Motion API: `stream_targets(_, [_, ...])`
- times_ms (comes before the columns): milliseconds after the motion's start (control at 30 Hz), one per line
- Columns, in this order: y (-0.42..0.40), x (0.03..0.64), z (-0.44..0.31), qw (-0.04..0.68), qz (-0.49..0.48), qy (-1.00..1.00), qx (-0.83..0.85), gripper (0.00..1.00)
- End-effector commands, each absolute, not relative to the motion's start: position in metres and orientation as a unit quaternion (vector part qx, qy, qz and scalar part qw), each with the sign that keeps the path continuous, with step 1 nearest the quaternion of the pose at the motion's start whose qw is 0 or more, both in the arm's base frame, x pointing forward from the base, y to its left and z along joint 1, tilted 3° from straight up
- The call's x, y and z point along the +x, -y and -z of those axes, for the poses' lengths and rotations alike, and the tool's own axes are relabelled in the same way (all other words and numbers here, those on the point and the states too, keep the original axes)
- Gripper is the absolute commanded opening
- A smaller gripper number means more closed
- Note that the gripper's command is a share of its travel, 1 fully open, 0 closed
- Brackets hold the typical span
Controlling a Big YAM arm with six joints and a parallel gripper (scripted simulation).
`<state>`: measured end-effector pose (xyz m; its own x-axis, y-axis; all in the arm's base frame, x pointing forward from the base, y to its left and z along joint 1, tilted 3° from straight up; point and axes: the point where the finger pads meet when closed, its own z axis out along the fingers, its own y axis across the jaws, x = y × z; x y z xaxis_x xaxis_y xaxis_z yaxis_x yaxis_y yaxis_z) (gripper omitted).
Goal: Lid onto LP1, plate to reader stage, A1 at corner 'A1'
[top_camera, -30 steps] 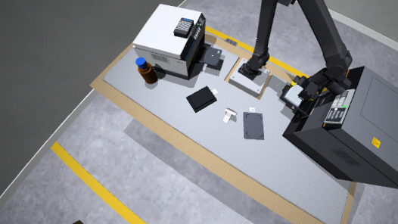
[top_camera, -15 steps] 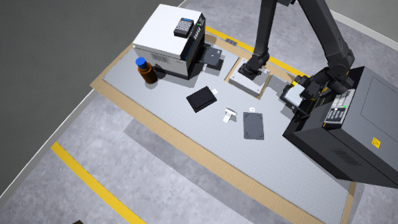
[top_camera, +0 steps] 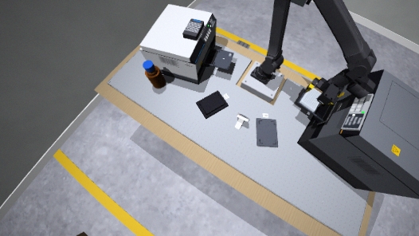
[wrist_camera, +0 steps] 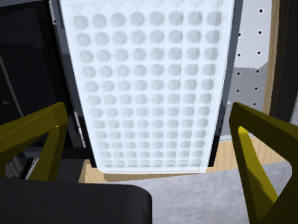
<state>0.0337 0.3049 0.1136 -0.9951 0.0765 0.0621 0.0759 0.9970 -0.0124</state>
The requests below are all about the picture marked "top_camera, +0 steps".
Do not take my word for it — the brown bottle with blue cap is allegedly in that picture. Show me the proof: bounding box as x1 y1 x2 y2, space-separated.
143 61 166 89

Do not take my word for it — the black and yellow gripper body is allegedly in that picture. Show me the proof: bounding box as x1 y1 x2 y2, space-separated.
311 77 342 104

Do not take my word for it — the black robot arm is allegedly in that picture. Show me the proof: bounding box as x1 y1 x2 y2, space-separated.
250 0 377 104

